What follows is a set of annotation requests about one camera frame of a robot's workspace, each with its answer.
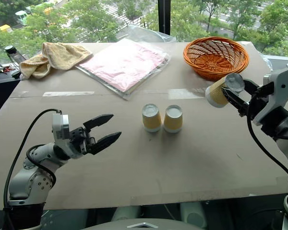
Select green bus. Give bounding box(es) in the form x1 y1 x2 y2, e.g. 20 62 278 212
15 10 29 26

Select white rounded shape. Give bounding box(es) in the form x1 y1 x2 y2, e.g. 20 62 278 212
180 202 208 230
111 206 141 221

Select small red and white items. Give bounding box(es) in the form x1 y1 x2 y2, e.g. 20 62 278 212
0 66 15 75

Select yellow crumpled towel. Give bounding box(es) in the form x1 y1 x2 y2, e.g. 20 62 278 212
19 42 94 80

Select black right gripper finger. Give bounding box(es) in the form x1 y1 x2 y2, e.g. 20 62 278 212
240 80 259 96
222 88 250 117

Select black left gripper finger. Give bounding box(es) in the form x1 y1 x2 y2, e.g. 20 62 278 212
83 114 114 135
87 131 122 155

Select black-capped bottle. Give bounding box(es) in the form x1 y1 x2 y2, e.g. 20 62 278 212
4 45 21 72

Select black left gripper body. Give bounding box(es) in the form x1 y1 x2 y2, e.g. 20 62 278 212
69 127 97 155

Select orange woven basket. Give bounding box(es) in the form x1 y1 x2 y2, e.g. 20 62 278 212
183 36 250 81

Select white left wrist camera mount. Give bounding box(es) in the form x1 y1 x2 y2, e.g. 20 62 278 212
51 112 84 159

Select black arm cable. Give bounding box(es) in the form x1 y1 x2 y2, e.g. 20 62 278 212
246 94 288 177
2 108 63 230

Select grey robot torso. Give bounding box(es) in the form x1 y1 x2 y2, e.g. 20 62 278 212
83 218 207 230

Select black window frame post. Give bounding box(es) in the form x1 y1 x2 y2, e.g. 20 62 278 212
157 0 171 35

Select yellow paper cup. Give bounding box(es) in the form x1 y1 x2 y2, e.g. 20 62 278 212
205 73 245 108
142 103 163 133
163 104 183 134

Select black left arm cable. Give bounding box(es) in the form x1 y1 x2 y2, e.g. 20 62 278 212
2 108 63 230

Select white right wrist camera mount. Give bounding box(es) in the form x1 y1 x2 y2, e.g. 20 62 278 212
252 68 288 127

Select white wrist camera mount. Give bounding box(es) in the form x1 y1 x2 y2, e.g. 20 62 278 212
252 68 288 127
51 112 84 159

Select clear plastic sheet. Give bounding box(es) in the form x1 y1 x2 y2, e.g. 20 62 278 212
128 23 176 44

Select black side table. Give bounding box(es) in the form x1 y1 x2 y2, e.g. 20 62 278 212
0 55 21 118

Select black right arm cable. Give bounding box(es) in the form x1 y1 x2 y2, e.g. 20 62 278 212
246 94 288 177

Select pink cloth in plastic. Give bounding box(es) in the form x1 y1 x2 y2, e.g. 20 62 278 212
75 38 171 100

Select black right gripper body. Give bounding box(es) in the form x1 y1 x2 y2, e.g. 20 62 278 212
247 82 277 119

